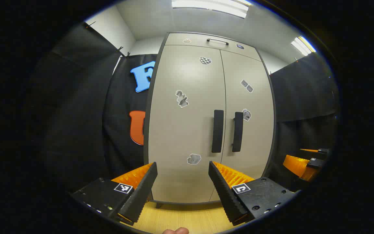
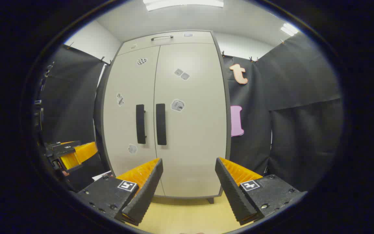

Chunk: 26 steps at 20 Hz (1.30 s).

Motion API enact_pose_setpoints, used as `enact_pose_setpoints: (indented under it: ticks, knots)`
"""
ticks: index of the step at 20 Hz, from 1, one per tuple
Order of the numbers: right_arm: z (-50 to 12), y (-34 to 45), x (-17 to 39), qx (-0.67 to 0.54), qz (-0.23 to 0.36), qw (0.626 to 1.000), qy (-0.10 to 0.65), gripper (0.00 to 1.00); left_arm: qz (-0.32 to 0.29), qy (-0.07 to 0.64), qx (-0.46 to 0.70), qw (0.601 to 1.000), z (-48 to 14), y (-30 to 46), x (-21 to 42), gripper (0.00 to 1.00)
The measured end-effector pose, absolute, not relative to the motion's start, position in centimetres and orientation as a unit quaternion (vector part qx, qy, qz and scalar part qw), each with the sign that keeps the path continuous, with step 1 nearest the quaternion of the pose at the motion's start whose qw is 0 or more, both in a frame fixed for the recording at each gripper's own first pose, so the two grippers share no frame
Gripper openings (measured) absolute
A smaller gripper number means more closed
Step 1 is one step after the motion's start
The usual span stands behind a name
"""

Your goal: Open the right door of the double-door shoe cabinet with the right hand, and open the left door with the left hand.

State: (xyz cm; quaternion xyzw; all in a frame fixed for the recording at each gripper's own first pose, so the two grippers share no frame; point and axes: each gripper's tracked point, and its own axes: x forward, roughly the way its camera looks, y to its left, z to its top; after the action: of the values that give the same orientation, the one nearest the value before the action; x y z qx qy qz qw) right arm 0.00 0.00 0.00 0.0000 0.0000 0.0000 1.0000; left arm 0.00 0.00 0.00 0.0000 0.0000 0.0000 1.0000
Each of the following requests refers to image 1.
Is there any black drawer handle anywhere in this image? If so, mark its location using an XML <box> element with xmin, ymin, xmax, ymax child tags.
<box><xmin>206</xmin><ymin>38</ymin><xmax>230</xmax><ymax>46</ymax></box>

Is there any black door handle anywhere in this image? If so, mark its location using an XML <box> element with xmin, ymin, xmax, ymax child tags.
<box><xmin>232</xmin><ymin>112</ymin><xmax>244</xmax><ymax>152</ymax></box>
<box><xmin>211</xmin><ymin>110</ymin><xmax>224</xmax><ymax>153</ymax></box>

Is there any grey double-door shoe cabinet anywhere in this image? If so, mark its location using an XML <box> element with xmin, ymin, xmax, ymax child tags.
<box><xmin>143</xmin><ymin>32</ymin><xmax>278</xmax><ymax>208</ymax></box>

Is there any grey cabinet drawer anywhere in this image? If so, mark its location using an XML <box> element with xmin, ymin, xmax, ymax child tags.
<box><xmin>165</xmin><ymin>32</ymin><xmax>261</xmax><ymax>61</ymax></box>

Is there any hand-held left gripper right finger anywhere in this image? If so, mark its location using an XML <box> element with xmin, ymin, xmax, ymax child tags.
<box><xmin>208</xmin><ymin>161</ymin><xmax>299</xmax><ymax>227</ymax></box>

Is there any long ceiling light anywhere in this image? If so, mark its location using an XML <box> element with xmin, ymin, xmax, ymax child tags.
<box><xmin>171</xmin><ymin>0</ymin><xmax>253</xmax><ymax>19</ymax></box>
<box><xmin>291</xmin><ymin>36</ymin><xmax>317</xmax><ymax>56</ymax></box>

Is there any black backdrop cloth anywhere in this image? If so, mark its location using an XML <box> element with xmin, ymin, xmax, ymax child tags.
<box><xmin>25</xmin><ymin>22</ymin><xmax>156</xmax><ymax>195</ymax></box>
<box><xmin>265</xmin><ymin>52</ymin><xmax>340</xmax><ymax>192</ymax></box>

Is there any grey shoe cabinet door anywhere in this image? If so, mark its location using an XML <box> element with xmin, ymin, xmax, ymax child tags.
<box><xmin>210</xmin><ymin>50</ymin><xmax>275</xmax><ymax>202</ymax></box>
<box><xmin>148</xmin><ymin>45</ymin><xmax>226</xmax><ymax>203</ymax></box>

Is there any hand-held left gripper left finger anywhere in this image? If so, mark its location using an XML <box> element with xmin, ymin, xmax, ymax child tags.
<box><xmin>69</xmin><ymin>162</ymin><xmax>158</xmax><ymax>226</ymax></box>

